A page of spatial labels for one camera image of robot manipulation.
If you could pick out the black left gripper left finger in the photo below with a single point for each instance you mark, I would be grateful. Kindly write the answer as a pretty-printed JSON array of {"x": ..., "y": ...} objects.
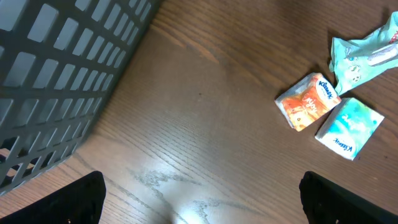
[{"x": 79, "y": 202}]

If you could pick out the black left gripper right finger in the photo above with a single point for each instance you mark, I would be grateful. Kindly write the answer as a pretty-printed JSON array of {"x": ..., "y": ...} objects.
[{"x": 324, "y": 201}]

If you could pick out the teal Kleenex tissue pack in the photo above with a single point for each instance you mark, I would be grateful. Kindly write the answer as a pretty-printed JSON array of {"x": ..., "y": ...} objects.
[{"x": 348, "y": 127}]

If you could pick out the orange Kleenex tissue pack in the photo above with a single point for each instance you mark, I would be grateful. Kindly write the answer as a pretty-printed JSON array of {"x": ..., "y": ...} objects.
[{"x": 308, "y": 100}]

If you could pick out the teal crinkled snack pack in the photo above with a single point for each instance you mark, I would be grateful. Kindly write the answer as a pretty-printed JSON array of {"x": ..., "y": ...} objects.
[{"x": 357, "y": 61}]

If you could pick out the dark grey plastic basket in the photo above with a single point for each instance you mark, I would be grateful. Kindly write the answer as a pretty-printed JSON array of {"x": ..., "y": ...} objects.
[{"x": 60, "y": 61}]

